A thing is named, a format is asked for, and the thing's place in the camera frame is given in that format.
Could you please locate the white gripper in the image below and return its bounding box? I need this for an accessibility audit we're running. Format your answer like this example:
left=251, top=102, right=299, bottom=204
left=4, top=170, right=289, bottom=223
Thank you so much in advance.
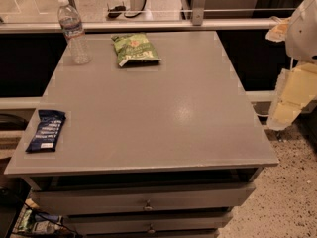
left=265, top=0, right=317, bottom=131

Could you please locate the green jalapeno chip bag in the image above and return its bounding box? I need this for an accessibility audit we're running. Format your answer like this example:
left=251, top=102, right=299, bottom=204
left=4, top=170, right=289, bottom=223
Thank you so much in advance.
left=111, top=33, right=160, bottom=67

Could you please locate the blue rxbar blueberry bar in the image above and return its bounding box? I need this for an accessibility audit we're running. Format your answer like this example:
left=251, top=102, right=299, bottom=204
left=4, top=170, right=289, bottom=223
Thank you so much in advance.
left=26, top=109, right=66, bottom=153

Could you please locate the upper drawer knob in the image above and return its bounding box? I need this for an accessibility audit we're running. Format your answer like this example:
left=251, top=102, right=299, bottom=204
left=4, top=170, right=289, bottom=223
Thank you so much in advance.
left=143, top=200, right=153, bottom=211

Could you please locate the drawer knob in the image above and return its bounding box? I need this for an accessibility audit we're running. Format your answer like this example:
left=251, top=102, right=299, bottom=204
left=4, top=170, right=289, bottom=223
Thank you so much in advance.
left=147, top=225, right=156, bottom=234
left=143, top=200, right=153, bottom=211

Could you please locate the lower grey drawer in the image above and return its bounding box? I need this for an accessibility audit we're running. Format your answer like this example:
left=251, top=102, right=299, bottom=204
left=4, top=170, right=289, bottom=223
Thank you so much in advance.
left=64, top=212, right=232, bottom=235

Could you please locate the grey drawer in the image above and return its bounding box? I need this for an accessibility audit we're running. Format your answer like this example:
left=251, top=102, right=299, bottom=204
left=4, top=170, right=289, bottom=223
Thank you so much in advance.
left=31, top=182, right=255, bottom=215
left=64, top=212, right=232, bottom=235

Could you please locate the lower drawer knob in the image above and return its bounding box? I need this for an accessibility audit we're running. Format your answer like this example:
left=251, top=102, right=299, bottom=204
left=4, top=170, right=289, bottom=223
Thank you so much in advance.
left=147, top=225, right=156, bottom=234

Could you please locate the clear plastic water bottle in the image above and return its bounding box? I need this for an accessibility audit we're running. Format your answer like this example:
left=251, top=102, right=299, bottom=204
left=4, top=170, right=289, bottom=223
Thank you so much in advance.
left=57, top=0, right=92, bottom=64

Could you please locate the upper grey drawer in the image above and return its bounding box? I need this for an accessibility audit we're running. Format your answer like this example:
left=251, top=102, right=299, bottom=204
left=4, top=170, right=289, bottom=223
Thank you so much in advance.
left=31, top=182, right=255, bottom=215

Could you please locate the clutter under table left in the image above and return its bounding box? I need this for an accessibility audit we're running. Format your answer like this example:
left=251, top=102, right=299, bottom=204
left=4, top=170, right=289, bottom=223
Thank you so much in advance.
left=13, top=200, right=79, bottom=238

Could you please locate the metal railing with post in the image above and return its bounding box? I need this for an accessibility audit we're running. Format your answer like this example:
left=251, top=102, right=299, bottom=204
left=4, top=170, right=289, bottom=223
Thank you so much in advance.
left=0, top=0, right=317, bottom=35

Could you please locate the black cable on floor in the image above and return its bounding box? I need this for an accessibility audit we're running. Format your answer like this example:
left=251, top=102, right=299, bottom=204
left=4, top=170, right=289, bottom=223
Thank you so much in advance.
left=106, top=0, right=149, bottom=19

